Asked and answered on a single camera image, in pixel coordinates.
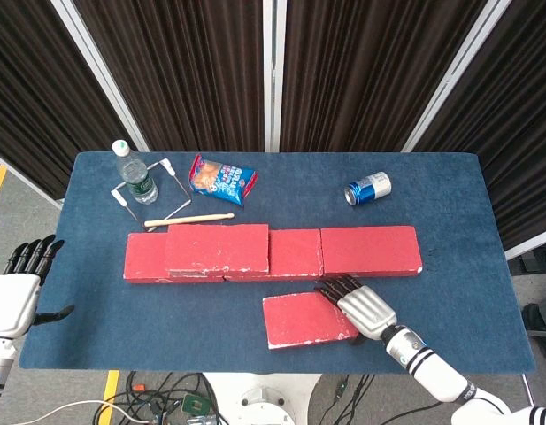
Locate wire stand with white tips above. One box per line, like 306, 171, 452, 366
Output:
111, 158, 193, 229

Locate blue fabric table cover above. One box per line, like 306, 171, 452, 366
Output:
19, 151, 535, 376

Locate white cable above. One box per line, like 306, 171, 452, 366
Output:
15, 399, 141, 425

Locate wooden drumstick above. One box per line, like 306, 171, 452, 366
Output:
143, 212, 235, 228

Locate blue red snack bag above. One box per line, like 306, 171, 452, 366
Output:
187, 153, 259, 208

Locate clear plastic water bottle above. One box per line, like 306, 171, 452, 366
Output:
112, 139, 159, 205

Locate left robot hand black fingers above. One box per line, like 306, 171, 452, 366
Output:
0, 235, 75, 337

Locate white partition frame post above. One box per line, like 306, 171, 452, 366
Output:
400, 0, 512, 154
262, 0, 288, 154
0, 148, 64, 209
504, 236, 546, 261
50, 0, 150, 152

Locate blue silver soda can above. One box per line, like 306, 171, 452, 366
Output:
343, 171, 393, 207

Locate black cable tangle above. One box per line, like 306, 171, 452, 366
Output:
93, 371, 223, 425
307, 374, 378, 425

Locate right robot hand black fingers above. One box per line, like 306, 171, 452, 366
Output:
314, 274, 397, 342

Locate green circuit board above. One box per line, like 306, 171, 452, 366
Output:
181, 393, 211, 415

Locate red brick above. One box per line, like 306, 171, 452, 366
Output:
123, 233, 225, 284
319, 225, 424, 279
222, 228, 323, 282
165, 223, 271, 278
262, 290, 360, 351

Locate black equipment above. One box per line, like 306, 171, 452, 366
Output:
522, 303, 546, 338

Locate dark brown pleated curtain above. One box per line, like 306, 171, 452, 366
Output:
73, 0, 267, 151
0, 0, 126, 200
279, 0, 499, 154
413, 0, 546, 251

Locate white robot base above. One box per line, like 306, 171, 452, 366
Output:
201, 374, 322, 425

